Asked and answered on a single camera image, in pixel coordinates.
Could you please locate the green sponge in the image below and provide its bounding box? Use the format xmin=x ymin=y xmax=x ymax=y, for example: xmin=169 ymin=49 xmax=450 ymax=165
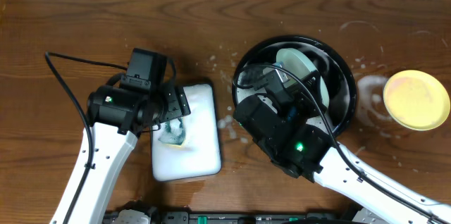
xmin=157 ymin=118 xmax=186 ymax=147

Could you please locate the mint plate small red stain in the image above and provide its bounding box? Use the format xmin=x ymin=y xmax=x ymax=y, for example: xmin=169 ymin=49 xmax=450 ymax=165
xmin=276 ymin=48 xmax=330 ymax=108

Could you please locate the yellow plate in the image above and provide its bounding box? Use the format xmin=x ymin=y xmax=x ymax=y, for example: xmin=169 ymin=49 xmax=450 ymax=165
xmin=383 ymin=70 xmax=450 ymax=131

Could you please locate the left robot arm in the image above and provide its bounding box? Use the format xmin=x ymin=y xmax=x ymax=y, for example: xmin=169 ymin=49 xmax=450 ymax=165
xmin=51 ymin=85 xmax=190 ymax=223

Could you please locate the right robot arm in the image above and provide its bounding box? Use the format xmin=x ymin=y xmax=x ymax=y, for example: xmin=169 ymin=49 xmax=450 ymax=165
xmin=233 ymin=65 xmax=450 ymax=223

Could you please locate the black round tray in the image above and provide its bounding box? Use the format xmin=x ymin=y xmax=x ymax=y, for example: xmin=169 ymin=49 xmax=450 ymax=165
xmin=236 ymin=35 xmax=357 ymax=137

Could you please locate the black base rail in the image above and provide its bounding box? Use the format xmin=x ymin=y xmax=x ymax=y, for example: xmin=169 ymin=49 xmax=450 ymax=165
xmin=101 ymin=210 xmax=353 ymax=224

